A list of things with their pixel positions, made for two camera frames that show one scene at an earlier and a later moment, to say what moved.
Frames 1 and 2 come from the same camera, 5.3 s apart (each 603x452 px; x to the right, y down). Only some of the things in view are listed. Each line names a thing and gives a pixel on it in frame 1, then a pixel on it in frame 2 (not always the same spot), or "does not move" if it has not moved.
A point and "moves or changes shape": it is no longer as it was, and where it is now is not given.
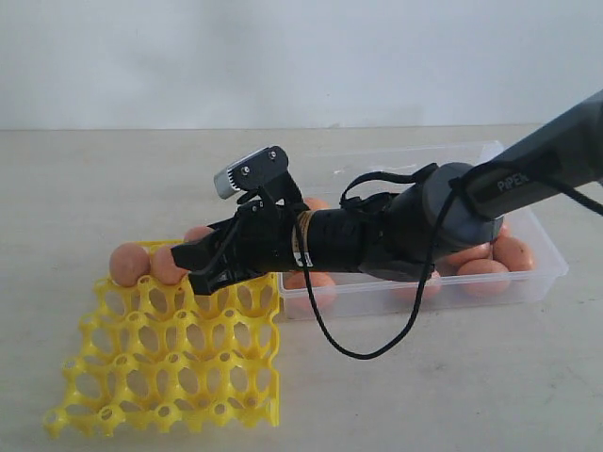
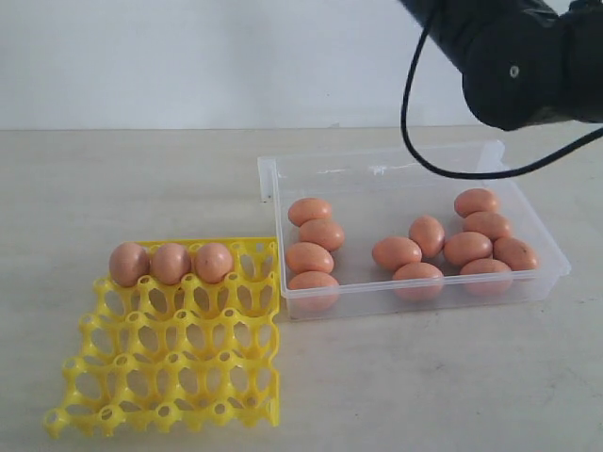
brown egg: x=163 y=267 does not move
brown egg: x=197 y=233 moves or changes shape
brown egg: x=128 y=262 does not move
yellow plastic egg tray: x=159 y=355 does not move
